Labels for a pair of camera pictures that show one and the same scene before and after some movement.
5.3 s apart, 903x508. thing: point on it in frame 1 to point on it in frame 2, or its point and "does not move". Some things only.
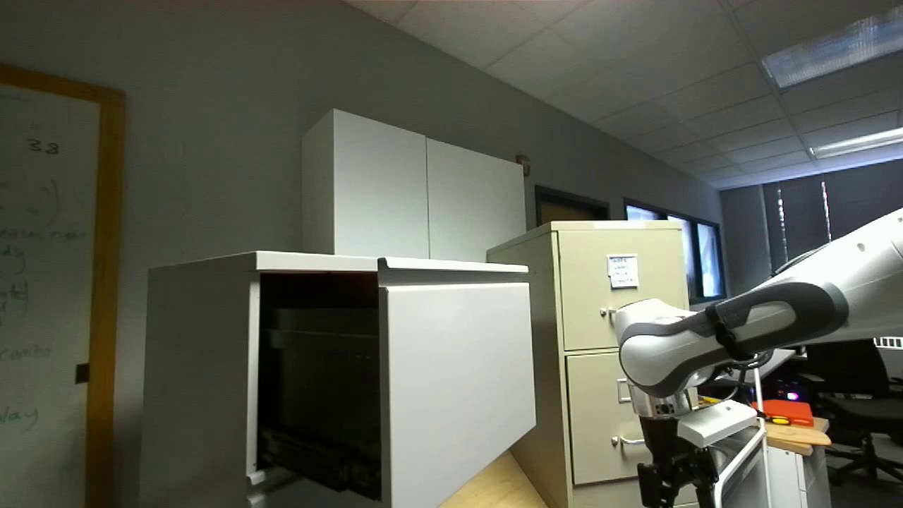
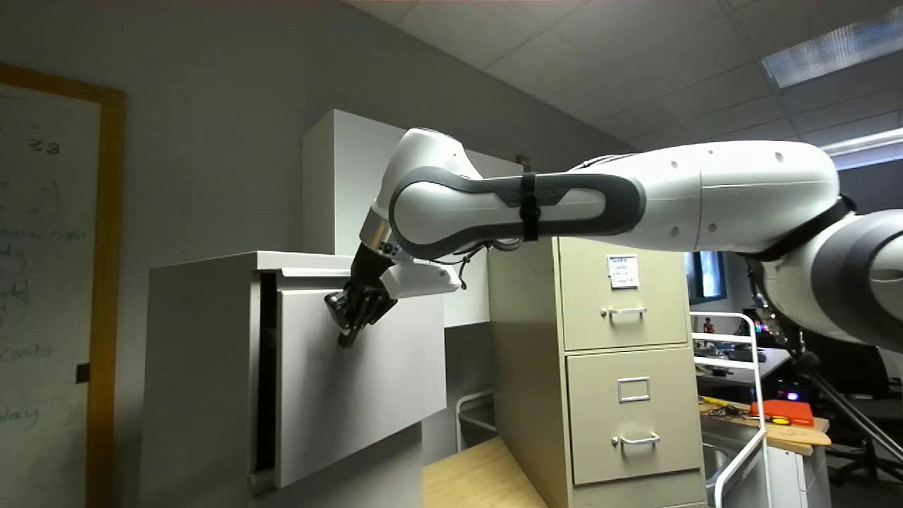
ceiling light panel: [876, 37] does not move
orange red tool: [789, 414] does not move
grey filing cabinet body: [267, 382] does not move
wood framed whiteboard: [62, 246] does not move
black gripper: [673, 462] to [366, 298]
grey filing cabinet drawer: [459, 356] to [330, 396]
